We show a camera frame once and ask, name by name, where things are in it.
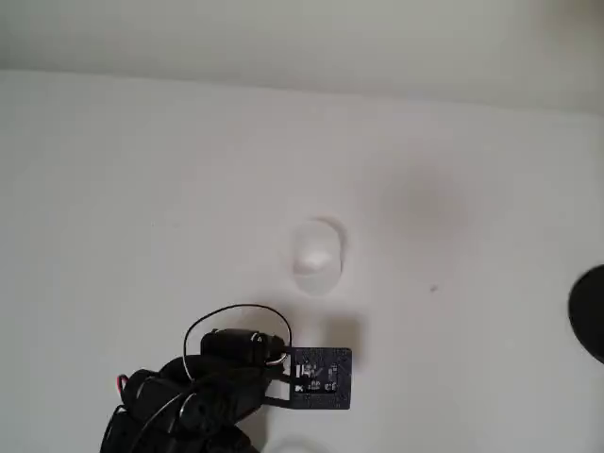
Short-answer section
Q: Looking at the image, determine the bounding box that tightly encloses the thin looped wire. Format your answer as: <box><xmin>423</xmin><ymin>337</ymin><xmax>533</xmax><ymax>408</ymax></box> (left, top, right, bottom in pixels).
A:
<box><xmin>183</xmin><ymin>304</ymin><xmax>294</xmax><ymax>382</ymax></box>

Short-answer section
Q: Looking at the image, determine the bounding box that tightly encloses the small clear plastic cup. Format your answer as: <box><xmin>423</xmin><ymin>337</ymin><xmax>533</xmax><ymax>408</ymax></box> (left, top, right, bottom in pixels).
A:
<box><xmin>291</xmin><ymin>216</ymin><xmax>349</xmax><ymax>297</ymax></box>

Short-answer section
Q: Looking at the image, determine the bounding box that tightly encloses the black camera circuit board mount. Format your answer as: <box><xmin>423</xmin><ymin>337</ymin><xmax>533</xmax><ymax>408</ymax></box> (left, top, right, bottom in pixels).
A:
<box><xmin>263</xmin><ymin>347</ymin><xmax>354</xmax><ymax>411</ymax></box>

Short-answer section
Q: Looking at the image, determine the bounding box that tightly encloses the black round object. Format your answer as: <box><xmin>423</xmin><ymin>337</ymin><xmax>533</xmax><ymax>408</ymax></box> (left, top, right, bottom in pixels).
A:
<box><xmin>567</xmin><ymin>265</ymin><xmax>604</xmax><ymax>364</ymax></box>

